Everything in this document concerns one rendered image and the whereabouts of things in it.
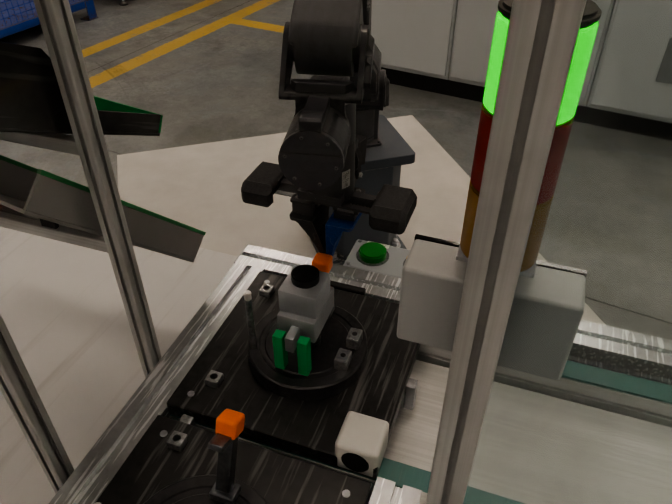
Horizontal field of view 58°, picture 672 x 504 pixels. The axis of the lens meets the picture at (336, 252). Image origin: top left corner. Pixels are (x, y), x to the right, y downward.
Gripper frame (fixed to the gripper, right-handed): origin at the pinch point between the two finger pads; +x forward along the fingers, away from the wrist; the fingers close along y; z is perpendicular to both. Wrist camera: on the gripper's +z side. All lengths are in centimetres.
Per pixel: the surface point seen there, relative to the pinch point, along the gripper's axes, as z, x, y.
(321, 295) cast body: -8.3, 1.7, -2.3
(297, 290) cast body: -9.2, 1.0, 0.1
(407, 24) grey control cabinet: 300, 71, 62
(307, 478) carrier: -22.5, 12.4, -6.0
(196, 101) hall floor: 239, 110, 174
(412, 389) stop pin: -7.9, 13.1, -12.9
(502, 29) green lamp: -20.4, -31.1, -17.1
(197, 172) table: 41, 24, 45
